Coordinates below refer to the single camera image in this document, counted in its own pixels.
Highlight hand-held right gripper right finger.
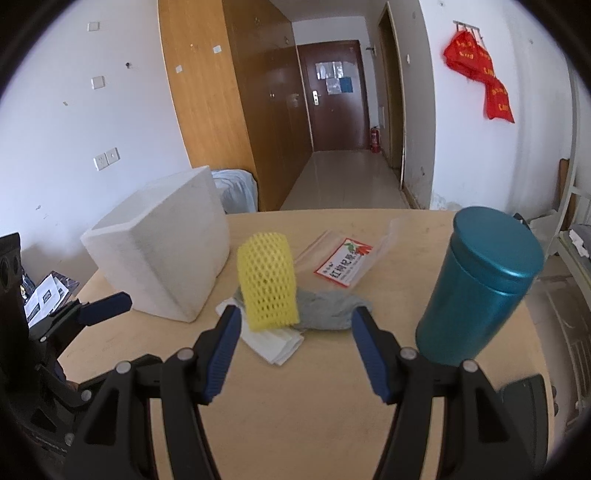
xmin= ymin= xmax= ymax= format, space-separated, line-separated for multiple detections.
xmin=351 ymin=305 xmax=525 ymax=480

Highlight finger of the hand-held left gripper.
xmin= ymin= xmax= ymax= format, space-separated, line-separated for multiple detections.
xmin=28 ymin=292 xmax=133 ymax=344

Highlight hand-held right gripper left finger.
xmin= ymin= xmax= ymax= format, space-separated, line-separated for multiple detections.
xmin=65 ymin=305 xmax=243 ymax=480

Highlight grey sock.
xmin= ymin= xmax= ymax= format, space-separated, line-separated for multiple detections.
xmin=233 ymin=286 xmax=374 ymax=332

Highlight white foam box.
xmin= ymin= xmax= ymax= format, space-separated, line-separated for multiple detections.
xmin=81 ymin=166 xmax=232 ymax=323

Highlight yellow foam fruit net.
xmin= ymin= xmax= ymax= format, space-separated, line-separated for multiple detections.
xmin=236 ymin=232 xmax=301 ymax=330

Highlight clear plastic bag red label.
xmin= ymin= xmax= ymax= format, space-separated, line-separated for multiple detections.
xmin=293 ymin=219 xmax=402 ymax=289

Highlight white folded cloth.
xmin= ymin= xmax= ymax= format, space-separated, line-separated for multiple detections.
xmin=216 ymin=298 xmax=305 ymax=367

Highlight open printed booklet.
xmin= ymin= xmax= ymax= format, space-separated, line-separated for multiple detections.
xmin=25 ymin=272 xmax=71 ymax=328

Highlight teal metal canister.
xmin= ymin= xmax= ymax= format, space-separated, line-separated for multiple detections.
xmin=416 ymin=206 xmax=544 ymax=365

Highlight light blue bedsheet pile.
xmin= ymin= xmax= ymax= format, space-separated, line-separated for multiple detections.
xmin=211 ymin=169 xmax=258 ymax=215

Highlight wooden wardrobe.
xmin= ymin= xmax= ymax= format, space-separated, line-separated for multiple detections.
xmin=158 ymin=0 xmax=315 ymax=213

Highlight dark brown door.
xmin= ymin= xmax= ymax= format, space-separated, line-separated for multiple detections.
xmin=297 ymin=39 xmax=370 ymax=152

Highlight papers on door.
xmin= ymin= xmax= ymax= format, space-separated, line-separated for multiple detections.
xmin=316 ymin=60 xmax=352 ymax=93

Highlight red hanging cloth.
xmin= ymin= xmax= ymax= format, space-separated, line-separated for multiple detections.
xmin=444 ymin=28 xmax=515 ymax=123

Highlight double white wall socket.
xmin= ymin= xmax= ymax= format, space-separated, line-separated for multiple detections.
xmin=93 ymin=147 xmax=121 ymax=171

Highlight brown side door frame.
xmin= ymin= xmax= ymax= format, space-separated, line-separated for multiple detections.
xmin=376 ymin=2 xmax=408 ymax=172

